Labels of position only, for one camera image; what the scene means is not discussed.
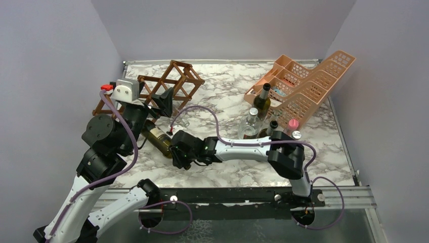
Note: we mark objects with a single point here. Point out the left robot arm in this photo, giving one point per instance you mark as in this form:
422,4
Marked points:
110,140

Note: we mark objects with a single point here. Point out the clear bottle pink cap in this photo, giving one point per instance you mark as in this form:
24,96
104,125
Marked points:
292,125

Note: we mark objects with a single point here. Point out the brown wooden wine rack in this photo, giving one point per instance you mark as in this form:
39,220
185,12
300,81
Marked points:
179,75

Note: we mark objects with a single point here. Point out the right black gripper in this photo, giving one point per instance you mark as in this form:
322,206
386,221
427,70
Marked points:
176,160

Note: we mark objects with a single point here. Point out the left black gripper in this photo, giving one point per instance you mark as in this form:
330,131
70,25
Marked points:
165,101

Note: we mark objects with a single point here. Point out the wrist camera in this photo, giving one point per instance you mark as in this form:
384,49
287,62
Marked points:
127,91
174,129

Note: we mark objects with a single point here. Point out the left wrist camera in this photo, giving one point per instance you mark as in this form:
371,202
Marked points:
127,91

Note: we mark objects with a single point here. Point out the green wine bottle cream label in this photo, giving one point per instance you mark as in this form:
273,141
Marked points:
157,138

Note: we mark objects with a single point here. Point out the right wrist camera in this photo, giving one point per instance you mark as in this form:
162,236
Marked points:
174,129

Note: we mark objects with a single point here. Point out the olive wine bottle in basket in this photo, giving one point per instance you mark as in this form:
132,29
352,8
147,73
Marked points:
262,102

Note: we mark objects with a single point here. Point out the peach plastic tiered basket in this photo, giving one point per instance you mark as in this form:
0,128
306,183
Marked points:
296,91

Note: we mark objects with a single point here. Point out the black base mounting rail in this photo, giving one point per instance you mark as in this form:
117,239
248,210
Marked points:
230,203

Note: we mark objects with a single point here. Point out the dark green wine bottle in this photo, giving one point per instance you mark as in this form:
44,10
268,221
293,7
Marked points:
266,132

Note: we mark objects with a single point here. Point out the clear bottle silver cap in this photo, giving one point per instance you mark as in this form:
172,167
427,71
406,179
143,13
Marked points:
250,125

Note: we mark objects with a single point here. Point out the clear bottle with label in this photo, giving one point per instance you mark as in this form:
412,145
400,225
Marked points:
296,135

